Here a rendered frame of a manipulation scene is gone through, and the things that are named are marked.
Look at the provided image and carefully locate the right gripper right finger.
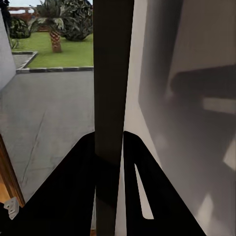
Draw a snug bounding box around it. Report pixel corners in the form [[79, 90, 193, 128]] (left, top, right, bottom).
[[123, 131, 206, 236]]

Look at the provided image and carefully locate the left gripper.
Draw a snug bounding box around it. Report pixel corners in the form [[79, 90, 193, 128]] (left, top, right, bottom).
[[0, 203, 11, 233]]

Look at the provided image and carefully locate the poster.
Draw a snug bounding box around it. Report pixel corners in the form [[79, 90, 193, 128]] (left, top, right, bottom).
[[92, 0, 135, 236]]

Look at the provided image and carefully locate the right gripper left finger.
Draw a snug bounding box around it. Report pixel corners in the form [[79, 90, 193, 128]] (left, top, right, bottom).
[[0, 132, 96, 236]]

